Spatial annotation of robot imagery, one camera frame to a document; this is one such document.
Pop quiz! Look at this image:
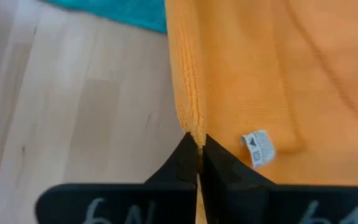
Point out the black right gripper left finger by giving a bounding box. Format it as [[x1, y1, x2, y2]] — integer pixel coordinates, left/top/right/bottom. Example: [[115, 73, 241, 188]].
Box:
[[35, 132, 198, 224]]

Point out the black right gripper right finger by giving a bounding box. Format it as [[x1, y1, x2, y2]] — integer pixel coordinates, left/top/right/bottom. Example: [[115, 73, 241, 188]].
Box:
[[199, 134, 358, 224]]

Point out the orange microfiber towel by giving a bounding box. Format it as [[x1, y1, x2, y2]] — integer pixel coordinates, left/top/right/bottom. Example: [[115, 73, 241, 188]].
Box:
[[165, 0, 358, 224]]

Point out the teal microfiber towel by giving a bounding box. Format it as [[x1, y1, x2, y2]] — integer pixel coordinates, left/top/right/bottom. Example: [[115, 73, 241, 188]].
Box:
[[42, 0, 167, 34]]

